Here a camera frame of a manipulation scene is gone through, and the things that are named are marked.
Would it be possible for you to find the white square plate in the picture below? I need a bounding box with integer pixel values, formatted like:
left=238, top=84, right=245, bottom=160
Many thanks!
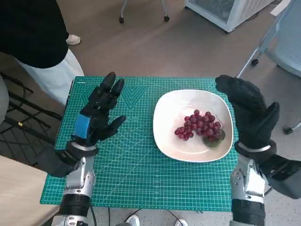
left=152, top=89, right=234, bottom=162

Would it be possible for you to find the white cabinet with grey panels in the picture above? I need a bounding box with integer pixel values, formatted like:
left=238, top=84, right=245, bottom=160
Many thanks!
left=184, top=0, right=276, bottom=33

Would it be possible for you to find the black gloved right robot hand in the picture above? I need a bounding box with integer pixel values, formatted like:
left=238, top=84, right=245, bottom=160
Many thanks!
left=215, top=74, right=280, bottom=150

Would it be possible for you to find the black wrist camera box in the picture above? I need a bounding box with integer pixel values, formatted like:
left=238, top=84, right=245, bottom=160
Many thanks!
left=39, top=148, right=79, bottom=178
left=260, top=154, right=301, bottom=200

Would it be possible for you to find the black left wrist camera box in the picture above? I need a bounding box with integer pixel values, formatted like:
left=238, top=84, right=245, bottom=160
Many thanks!
left=39, top=148, right=79, bottom=178

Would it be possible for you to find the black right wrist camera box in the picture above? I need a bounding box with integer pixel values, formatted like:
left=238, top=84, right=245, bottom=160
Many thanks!
left=260, top=154, right=301, bottom=200

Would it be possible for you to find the light blue mesh chair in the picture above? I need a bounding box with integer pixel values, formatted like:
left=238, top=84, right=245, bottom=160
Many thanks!
left=237, top=0, right=301, bottom=135

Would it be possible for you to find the green cutting mat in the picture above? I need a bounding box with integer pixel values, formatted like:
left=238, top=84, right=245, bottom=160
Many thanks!
left=39, top=75, right=240, bottom=209

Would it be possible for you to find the rolling chair base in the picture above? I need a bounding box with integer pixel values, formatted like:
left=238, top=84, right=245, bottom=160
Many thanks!
left=119, top=0, right=170, bottom=24

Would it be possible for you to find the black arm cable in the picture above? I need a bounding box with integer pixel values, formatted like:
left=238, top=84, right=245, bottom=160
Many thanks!
left=89, top=203, right=96, bottom=226

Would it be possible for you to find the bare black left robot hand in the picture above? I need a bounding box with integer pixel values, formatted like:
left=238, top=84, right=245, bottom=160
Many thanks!
left=70, top=72, right=127, bottom=148

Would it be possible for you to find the light wooden table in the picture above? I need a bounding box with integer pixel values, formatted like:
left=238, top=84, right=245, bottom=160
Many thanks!
left=0, top=155, right=59, bottom=226

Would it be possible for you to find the person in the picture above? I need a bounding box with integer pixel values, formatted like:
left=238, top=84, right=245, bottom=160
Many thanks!
left=0, top=0, right=85, bottom=104

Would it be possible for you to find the red toy grape bunch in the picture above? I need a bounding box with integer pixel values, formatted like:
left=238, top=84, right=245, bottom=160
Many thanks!
left=174, top=109, right=226, bottom=148

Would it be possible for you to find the black metal floor frame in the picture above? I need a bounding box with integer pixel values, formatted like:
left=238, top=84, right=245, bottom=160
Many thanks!
left=0, top=72, right=63, bottom=146

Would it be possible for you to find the white paper sheet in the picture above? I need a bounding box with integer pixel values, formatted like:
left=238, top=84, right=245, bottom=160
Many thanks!
left=270, top=0, right=291, bottom=17

